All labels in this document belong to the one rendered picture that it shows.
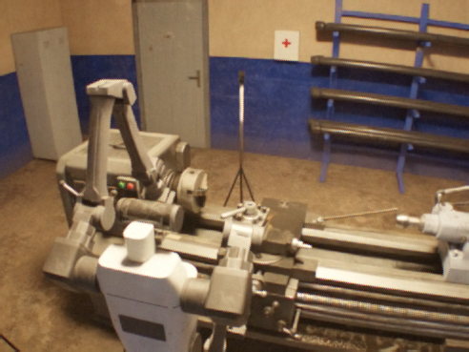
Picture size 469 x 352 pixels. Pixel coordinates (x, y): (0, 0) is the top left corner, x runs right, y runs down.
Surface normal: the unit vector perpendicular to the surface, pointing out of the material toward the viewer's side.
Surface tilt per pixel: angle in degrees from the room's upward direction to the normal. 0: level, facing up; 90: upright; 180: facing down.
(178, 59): 90
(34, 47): 90
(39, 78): 90
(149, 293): 90
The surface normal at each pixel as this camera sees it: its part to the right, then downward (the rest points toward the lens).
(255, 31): -0.29, 0.44
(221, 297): -0.11, -0.55
